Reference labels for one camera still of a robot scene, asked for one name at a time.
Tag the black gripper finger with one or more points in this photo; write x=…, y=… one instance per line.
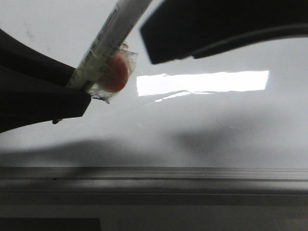
x=200, y=28
x=33, y=87

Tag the white dry-erase marker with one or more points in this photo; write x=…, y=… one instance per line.
x=95, y=74

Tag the white whiteboard with aluminium frame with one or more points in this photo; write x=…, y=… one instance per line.
x=228, y=129

